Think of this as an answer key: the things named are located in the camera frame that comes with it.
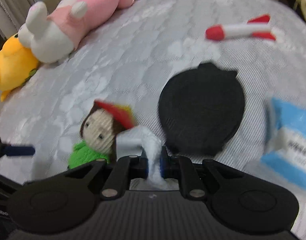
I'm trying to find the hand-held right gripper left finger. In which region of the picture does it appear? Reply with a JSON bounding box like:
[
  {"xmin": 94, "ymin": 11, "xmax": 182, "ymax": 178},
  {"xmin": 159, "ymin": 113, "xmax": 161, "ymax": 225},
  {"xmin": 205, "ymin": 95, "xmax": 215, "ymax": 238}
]
[{"xmin": 53, "ymin": 151, "xmax": 150, "ymax": 200}]

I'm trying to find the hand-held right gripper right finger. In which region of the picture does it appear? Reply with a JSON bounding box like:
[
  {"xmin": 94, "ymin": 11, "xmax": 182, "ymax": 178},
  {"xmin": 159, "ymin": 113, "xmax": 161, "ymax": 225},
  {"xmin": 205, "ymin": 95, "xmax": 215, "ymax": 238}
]
[{"xmin": 160, "ymin": 146, "xmax": 245, "ymax": 200}]

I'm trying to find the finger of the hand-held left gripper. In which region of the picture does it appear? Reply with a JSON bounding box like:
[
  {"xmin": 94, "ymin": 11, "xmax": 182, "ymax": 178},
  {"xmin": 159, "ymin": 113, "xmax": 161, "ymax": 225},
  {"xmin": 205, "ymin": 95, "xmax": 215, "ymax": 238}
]
[{"xmin": 0, "ymin": 138, "xmax": 36, "ymax": 166}]

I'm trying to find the white wet wipe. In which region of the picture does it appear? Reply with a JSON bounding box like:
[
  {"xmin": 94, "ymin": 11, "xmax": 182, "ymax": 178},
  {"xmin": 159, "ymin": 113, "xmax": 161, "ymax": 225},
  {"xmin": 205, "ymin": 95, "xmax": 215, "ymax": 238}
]
[{"xmin": 115, "ymin": 127, "xmax": 169, "ymax": 189}]

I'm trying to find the crochet doll with red hat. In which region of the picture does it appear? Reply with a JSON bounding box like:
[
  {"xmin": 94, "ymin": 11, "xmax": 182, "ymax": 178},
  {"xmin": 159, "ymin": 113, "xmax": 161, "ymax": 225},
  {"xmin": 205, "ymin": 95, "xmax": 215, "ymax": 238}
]
[{"xmin": 67, "ymin": 99, "xmax": 136, "ymax": 170}]

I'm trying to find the black blue container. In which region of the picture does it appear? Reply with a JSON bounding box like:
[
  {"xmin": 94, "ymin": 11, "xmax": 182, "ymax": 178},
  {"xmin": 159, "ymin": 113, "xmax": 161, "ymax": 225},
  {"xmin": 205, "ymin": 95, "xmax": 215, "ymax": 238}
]
[{"xmin": 158, "ymin": 62, "xmax": 245, "ymax": 157}]

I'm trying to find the blue white wet wipes packet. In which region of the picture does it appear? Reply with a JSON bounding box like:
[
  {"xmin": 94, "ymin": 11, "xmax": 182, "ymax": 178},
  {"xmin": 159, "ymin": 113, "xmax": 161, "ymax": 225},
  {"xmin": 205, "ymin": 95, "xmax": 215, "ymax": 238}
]
[{"xmin": 259, "ymin": 97, "xmax": 306, "ymax": 191}]

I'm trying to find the yellow plush toy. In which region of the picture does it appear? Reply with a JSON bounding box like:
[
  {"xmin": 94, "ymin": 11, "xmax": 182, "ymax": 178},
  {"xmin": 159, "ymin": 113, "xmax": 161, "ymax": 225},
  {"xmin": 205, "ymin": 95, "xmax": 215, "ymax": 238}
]
[{"xmin": 0, "ymin": 32, "xmax": 40, "ymax": 102}]

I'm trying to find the grey quilted mattress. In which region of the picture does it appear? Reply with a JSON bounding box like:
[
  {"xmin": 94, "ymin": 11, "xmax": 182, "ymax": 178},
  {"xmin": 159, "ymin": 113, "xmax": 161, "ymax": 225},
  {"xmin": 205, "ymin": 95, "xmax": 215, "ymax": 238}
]
[{"xmin": 0, "ymin": 0, "xmax": 306, "ymax": 240}]

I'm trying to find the beige curtain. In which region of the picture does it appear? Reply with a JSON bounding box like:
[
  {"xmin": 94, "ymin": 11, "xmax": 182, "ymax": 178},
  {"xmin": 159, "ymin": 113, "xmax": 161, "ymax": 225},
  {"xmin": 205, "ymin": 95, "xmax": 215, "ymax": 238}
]
[{"xmin": 0, "ymin": 0, "xmax": 33, "ymax": 39}]

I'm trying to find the red white plush rocket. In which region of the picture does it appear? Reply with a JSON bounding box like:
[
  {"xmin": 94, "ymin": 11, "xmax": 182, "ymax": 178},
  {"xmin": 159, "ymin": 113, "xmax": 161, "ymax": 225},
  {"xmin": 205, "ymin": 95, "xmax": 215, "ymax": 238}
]
[{"xmin": 205, "ymin": 14, "xmax": 277, "ymax": 46}]

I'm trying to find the pink white plush toy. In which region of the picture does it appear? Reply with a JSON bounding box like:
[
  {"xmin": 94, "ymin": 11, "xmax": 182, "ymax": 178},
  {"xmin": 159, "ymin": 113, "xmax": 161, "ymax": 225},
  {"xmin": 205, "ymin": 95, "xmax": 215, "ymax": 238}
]
[{"xmin": 18, "ymin": 0, "xmax": 135, "ymax": 64}]

